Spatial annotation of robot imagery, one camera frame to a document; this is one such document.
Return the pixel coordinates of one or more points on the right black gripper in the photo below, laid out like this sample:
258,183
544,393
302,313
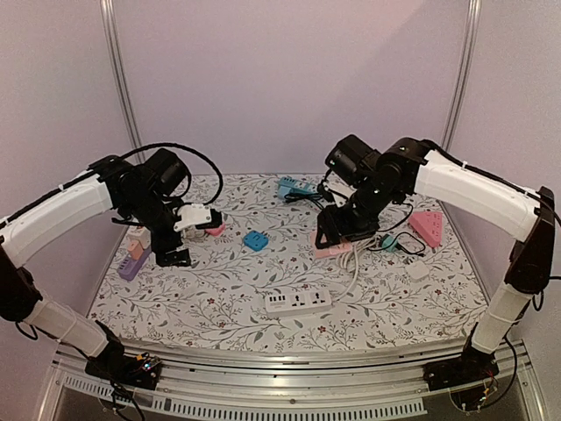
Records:
340,217

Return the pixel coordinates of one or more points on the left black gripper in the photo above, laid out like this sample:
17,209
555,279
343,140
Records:
165,259

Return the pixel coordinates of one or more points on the pink cube socket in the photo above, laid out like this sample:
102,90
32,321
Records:
329,252

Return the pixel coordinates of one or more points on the salmon small cube adapter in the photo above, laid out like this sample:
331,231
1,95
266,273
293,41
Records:
135,250

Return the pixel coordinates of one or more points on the purple power strip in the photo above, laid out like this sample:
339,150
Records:
129,267

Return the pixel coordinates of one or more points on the teal small adapter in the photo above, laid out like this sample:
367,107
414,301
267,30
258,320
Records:
388,243

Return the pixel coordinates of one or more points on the white power strip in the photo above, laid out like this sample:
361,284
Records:
284,304

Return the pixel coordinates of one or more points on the white tiger plug adapter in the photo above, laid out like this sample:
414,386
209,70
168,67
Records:
141,234

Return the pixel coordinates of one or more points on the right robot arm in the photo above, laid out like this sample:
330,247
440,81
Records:
412,166

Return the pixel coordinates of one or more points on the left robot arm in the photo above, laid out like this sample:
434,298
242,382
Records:
143,195

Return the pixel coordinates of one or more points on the pink flat plug adapter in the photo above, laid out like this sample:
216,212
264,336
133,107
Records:
216,231

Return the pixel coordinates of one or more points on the blue flat plug adapter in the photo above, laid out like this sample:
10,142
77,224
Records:
256,241

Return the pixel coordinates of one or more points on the teal power strip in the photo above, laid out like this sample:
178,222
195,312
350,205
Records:
288,186

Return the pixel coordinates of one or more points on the pink power strip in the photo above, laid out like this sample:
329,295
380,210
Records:
429,226

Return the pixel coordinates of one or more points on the white square adapter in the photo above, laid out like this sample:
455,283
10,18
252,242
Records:
417,271

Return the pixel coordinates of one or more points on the floral table mat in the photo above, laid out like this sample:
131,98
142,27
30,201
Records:
219,301

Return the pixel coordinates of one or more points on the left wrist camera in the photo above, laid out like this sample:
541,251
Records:
199,216

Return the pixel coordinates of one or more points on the aluminium front rail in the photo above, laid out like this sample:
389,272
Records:
376,384

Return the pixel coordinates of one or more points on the left aluminium frame post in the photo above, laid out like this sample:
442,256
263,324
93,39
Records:
109,20

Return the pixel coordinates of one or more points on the aluminium frame post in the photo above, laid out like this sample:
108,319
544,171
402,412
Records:
109,20
467,52

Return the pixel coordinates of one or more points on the right aluminium frame post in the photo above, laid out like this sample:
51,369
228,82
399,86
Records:
467,52

